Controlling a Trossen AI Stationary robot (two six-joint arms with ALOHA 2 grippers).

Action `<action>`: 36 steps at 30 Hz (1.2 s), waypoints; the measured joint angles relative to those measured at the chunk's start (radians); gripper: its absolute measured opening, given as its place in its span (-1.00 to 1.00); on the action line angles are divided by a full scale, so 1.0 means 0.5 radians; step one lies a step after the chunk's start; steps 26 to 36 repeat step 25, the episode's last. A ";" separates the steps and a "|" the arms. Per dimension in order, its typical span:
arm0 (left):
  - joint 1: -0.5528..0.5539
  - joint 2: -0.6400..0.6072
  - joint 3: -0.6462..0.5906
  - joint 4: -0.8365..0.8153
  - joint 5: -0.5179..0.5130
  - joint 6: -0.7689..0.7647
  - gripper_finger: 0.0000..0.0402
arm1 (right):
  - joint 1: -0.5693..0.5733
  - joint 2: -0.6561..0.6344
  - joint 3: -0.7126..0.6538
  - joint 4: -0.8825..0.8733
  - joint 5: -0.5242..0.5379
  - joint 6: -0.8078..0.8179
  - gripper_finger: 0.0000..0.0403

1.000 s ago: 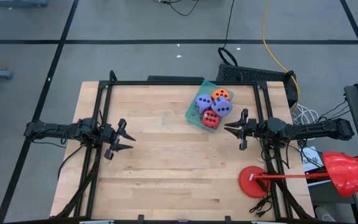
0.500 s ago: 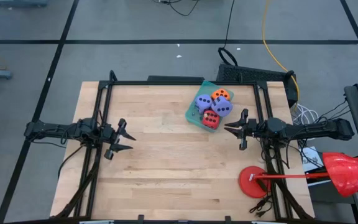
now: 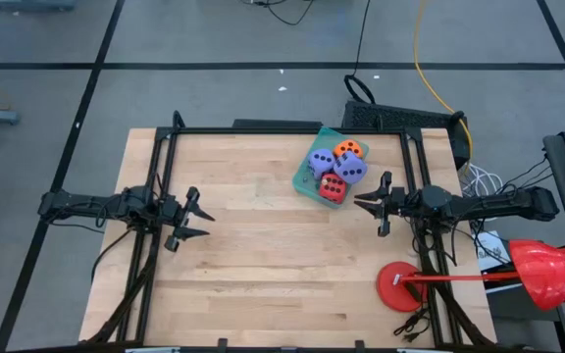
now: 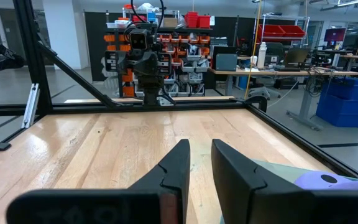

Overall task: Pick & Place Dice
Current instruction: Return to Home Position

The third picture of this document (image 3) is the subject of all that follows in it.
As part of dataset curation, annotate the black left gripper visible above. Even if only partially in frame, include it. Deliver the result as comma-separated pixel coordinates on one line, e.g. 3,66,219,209
157,187,216,252

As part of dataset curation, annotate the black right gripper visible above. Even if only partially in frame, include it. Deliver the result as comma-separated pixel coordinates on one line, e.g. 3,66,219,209
354,171,416,237

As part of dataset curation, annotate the purple foam die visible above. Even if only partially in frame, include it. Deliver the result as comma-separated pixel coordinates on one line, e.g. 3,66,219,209
307,148,336,180
333,150,368,185

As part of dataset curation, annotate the orange foam die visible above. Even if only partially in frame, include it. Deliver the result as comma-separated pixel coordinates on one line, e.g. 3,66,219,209
333,139,365,161

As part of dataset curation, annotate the teal translucent plastic bin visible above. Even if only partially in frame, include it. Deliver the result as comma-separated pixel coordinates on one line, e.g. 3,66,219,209
291,126,371,210

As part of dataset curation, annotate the red foam die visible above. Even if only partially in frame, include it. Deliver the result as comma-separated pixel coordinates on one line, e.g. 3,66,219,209
319,172,348,205

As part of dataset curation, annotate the white printed paper sheet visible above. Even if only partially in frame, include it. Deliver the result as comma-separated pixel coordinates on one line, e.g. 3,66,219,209
473,229,513,272

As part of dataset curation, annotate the red desk lamp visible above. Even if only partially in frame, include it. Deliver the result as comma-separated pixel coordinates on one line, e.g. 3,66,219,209
375,238,565,314

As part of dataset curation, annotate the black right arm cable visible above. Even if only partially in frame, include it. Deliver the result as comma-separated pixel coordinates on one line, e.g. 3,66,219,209
409,215,460,269

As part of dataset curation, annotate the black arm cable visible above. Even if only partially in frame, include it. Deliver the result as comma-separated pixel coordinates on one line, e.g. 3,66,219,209
89,226,139,285
409,215,460,269

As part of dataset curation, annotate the black aluminium table frame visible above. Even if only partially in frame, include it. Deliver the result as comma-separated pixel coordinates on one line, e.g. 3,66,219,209
85,110,497,347

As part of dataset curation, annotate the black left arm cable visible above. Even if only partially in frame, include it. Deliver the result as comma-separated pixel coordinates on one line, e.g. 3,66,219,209
89,226,139,285

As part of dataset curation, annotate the black lamp power cord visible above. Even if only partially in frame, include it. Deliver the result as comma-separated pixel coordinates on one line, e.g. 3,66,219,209
392,281,434,344

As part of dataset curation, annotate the white cable bundle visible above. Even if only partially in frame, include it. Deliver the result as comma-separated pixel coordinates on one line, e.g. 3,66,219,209
458,163,504,197

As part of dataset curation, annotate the black hanging cable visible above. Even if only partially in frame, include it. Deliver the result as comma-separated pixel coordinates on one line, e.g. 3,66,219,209
343,0,377,105

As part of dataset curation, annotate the yellow cable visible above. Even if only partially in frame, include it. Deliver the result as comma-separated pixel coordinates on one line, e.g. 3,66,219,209
412,0,475,158

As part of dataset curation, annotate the black floor cable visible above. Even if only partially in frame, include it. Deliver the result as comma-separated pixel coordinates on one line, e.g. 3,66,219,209
242,0,321,26

